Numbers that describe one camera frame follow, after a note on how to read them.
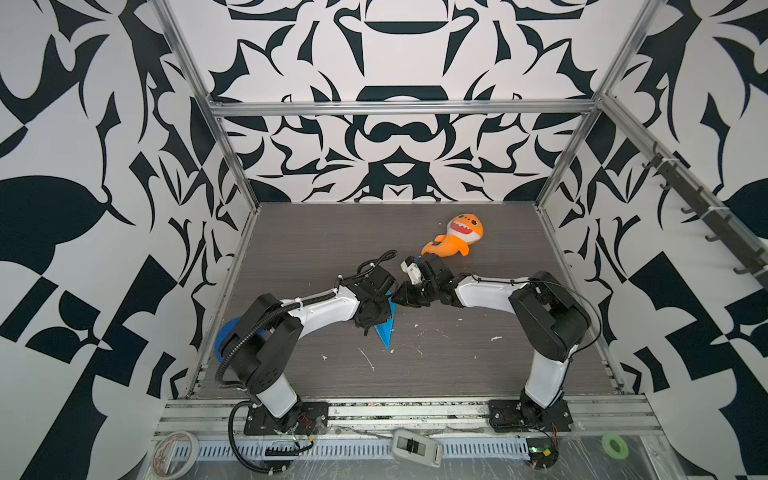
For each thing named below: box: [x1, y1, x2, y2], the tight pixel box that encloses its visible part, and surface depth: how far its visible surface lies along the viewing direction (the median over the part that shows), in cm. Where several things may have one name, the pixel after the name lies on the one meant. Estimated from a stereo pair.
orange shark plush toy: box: [421, 214, 484, 258], surface depth 104 cm
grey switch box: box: [392, 429, 442, 468], surface depth 69 cm
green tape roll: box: [602, 433, 629, 459], surface depth 72 cm
